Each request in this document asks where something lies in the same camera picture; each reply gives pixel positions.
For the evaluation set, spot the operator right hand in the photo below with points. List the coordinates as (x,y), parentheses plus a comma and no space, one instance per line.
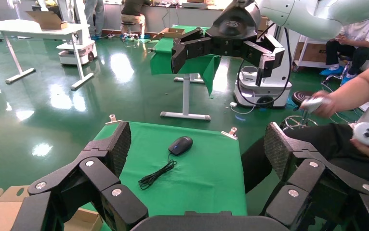
(330,110)

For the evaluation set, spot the silver metal binder clip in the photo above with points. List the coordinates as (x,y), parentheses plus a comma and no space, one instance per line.
(112,120)
(230,133)

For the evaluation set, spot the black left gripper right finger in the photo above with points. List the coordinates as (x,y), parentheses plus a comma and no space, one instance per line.
(315,191)

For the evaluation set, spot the black round stool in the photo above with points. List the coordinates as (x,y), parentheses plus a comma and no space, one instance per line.
(129,27)

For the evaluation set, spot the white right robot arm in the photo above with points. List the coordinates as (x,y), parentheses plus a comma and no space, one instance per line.
(315,16)

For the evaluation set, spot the large green table cloth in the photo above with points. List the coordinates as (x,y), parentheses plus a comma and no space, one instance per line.
(203,178)

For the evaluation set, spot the white shelf with cardboard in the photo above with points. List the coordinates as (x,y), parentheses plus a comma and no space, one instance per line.
(312,52)

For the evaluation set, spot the standing person in jeans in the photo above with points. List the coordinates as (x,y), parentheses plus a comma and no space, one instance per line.
(95,16)

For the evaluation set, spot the draped green cloth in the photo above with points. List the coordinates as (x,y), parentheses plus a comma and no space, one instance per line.
(165,60)

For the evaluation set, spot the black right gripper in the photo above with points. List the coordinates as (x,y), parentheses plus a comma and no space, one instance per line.
(232,32)

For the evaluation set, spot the operator body white shirt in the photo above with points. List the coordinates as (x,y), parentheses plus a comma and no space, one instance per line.
(331,143)

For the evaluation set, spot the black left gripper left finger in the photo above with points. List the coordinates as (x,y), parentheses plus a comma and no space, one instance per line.
(76,191)

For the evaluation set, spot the small brown cardboard box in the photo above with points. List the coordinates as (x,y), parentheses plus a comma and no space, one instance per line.
(170,33)

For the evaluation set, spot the long white table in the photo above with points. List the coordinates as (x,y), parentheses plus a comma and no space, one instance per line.
(28,28)

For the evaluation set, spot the operator right forearm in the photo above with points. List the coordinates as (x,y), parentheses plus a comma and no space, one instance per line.
(360,86)

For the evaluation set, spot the large open cardboard box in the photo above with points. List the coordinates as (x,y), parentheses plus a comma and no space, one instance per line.
(47,19)

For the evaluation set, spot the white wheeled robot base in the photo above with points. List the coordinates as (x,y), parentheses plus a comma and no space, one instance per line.
(251,89)
(76,54)

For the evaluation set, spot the seated person in white shirt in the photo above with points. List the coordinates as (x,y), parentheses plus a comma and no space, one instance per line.
(363,35)

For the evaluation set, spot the person in dark top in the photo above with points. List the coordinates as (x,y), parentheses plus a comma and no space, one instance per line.
(133,9)

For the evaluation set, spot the white back counter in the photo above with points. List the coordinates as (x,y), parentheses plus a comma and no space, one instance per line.
(171,17)

